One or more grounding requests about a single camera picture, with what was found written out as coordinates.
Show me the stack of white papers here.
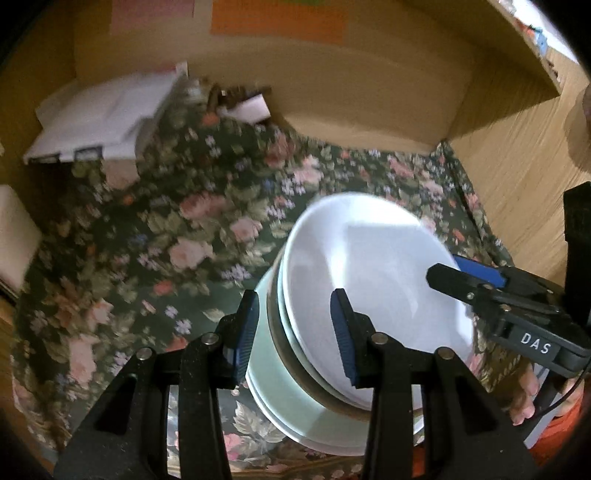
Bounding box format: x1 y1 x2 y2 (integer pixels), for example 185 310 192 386
23 62 190 166

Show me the person's right hand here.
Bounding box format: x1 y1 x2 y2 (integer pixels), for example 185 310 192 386
509 362 541 426

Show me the pink sticky note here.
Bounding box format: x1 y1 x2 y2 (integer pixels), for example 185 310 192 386
111 0 195 33

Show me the mint green plate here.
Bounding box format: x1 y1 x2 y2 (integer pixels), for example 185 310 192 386
245 268 370 445

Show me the orange sticky note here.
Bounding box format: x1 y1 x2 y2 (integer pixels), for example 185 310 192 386
211 0 348 44

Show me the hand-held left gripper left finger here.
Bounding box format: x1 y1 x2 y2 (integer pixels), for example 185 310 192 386
53 290 260 480

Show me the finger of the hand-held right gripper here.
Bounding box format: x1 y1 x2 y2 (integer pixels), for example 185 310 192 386
454 256 556 297
426 263 500 320

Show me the white plate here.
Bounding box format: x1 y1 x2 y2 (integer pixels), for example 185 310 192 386
252 383 426 457

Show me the small white box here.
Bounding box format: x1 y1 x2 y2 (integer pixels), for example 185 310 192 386
222 85 273 125

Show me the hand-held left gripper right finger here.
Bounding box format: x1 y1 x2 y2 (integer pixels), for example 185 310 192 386
329 288 540 480

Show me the pink bowl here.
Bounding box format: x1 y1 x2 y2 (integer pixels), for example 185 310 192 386
270 191 476 411

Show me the floral cloth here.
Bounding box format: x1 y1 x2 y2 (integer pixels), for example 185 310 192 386
9 78 518 480

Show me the wooden shelf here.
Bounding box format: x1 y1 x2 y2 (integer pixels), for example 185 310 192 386
489 0 578 100

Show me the pink mug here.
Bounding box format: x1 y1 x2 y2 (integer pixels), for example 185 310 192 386
0 185 43 292

